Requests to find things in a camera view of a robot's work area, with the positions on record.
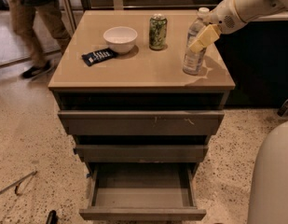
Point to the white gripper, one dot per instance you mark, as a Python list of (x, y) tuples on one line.
[(225, 19)]

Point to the clear plastic water bottle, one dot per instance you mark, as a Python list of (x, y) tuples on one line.
[(193, 61)]

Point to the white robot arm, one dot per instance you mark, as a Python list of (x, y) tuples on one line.
[(268, 198)]

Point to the grey drawer cabinet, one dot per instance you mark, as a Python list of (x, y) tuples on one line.
[(140, 80)]

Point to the top grey drawer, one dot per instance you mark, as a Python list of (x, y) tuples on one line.
[(141, 122)]

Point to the grey drawer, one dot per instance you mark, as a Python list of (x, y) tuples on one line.
[(141, 153), (141, 122), (142, 192)]

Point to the middle grey drawer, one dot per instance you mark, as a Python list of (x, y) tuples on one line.
[(141, 153)]

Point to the bottom grey drawer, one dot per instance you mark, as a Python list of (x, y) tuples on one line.
[(142, 192)]

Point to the green drink can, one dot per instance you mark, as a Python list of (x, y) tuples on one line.
[(157, 31)]

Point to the white ceramic bowl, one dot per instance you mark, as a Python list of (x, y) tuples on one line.
[(120, 39)]

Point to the dark blue snack packet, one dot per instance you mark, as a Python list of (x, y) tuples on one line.
[(98, 56)]

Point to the black object on floor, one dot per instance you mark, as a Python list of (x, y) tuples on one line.
[(52, 217)]

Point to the metal rod on floor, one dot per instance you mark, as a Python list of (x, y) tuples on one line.
[(17, 183)]

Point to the dark object by wall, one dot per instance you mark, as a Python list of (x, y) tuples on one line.
[(283, 110)]

